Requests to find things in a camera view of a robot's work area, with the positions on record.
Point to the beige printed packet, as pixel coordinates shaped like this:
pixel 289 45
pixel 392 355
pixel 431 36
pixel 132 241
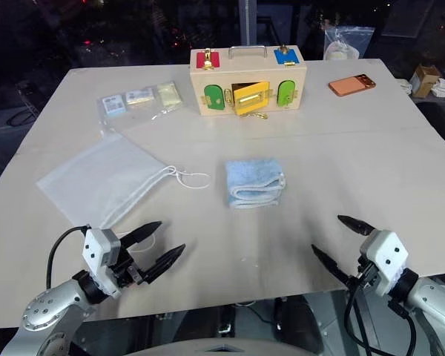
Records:
pixel 139 97

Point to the clear zip bag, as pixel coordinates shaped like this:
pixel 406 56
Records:
pixel 346 42

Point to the wooden lock box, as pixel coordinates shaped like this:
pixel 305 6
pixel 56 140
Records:
pixel 215 79

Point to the clear plastic bag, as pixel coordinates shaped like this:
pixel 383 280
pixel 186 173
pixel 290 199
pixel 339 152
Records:
pixel 141 115

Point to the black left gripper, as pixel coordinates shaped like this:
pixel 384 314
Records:
pixel 128 272

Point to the small cardboard box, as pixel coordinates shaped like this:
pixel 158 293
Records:
pixel 426 78

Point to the folded light blue towel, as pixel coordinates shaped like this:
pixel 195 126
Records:
pixel 252 181

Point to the blue and white packet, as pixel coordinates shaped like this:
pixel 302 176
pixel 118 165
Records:
pixel 113 105

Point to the grey vertical post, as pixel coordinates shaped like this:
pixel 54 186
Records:
pixel 251 22

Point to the plain yellow packet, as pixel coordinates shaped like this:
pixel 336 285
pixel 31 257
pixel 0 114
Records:
pixel 168 95

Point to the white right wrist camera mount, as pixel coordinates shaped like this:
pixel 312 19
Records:
pixel 385 256

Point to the orange phone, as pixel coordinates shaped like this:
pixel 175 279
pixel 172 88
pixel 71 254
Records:
pixel 350 86

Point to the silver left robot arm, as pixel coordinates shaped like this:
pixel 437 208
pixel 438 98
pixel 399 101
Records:
pixel 44 311

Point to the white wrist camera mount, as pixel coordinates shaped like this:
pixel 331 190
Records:
pixel 96 248
pixel 385 256

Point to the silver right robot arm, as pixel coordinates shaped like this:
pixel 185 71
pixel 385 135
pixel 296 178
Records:
pixel 434 300

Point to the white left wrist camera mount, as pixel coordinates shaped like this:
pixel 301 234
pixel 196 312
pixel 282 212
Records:
pixel 96 248

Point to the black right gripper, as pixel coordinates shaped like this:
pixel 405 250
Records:
pixel 364 278

